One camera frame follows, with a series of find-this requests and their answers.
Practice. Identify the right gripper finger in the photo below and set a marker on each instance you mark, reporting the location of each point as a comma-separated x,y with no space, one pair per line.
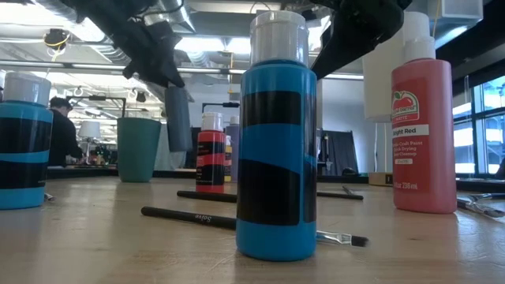
347,47

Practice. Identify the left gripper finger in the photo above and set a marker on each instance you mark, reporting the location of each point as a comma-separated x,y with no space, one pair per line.
133,73
158,59

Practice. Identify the large grey-blue paint bottle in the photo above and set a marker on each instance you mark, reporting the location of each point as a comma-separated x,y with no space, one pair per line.
178,122

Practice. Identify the small orange striped paint bottle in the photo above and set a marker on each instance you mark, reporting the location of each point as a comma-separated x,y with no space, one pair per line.
228,161

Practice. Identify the large purple paint bottle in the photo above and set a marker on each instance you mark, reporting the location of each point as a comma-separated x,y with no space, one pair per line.
236,158

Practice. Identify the small blue striped paint bottle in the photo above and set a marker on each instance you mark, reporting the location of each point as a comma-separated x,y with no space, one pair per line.
276,138
23,138

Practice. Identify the small red striped paint bottle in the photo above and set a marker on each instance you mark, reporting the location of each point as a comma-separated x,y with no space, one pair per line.
211,158

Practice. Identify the large bright red paint bottle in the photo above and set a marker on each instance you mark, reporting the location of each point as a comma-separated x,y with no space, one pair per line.
424,158

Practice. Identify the black ceiling spotlight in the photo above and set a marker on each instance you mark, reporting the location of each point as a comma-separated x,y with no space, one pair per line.
141,96

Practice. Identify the long linear ceiling light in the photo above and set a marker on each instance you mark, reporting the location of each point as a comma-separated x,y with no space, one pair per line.
98,67

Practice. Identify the table lamp white shade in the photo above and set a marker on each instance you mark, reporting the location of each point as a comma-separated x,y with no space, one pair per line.
386,90

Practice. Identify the distant white-shade lamp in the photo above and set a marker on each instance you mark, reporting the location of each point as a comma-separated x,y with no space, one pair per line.
90,129

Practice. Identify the dark green plastic cup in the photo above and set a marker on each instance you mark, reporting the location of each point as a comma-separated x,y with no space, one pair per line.
138,150

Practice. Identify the grey ceiling air unit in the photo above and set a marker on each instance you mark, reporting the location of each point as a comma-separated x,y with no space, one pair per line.
461,12

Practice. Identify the distant cluttered workbench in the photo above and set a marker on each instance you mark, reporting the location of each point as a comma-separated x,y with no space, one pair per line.
98,158

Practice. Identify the person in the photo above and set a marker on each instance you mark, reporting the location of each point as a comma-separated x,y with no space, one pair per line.
63,134

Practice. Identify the grey fabric cover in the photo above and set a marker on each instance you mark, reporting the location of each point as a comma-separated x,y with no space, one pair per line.
171,161

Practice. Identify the black fabric backdrop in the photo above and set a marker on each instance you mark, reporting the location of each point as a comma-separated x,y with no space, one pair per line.
341,154

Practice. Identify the clear plastic bin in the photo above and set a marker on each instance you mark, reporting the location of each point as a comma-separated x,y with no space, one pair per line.
321,167

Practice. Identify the dark-framed window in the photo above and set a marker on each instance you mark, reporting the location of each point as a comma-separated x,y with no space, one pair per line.
489,130

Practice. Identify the black metal frame stand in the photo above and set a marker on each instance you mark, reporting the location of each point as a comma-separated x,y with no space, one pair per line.
96,98

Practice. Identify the silver spiral air duct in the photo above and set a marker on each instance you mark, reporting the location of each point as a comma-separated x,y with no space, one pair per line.
182,21

